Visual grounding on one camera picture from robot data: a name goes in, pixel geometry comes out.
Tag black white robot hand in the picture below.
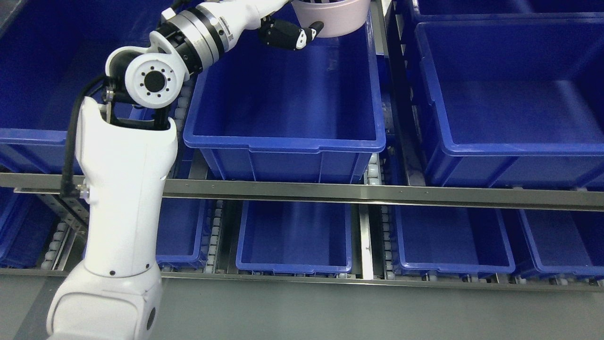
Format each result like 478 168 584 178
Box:
196 0 325 51

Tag pink bowl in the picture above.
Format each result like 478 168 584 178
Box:
291 0 370 37

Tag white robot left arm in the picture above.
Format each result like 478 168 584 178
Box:
47 0 286 340

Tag blue bin upper middle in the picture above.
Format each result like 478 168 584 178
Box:
183 11 386 184

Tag blue bin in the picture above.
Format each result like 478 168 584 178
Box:
235 201 353 275
509 210 604 280
390 206 516 279
414 19 604 189
0 0 174 174
157 198 214 270
183 11 386 184

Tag blue bin lower middle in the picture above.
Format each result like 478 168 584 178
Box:
235 201 353 275

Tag blue bin upper left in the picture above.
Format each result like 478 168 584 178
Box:
0 0 174 174

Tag blue bin lower left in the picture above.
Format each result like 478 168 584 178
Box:
157 198 214 270

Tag blue bin upper right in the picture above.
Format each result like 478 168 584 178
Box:
414 19 604 189

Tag blue bin lower far right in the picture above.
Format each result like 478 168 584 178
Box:
509 210 604 280

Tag metal shelf rail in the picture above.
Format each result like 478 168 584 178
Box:
0 173 604 211

